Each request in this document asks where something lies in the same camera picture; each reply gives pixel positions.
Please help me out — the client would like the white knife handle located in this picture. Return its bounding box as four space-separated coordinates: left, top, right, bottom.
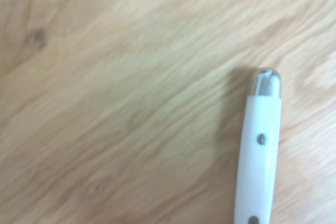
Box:
234 67 282 224

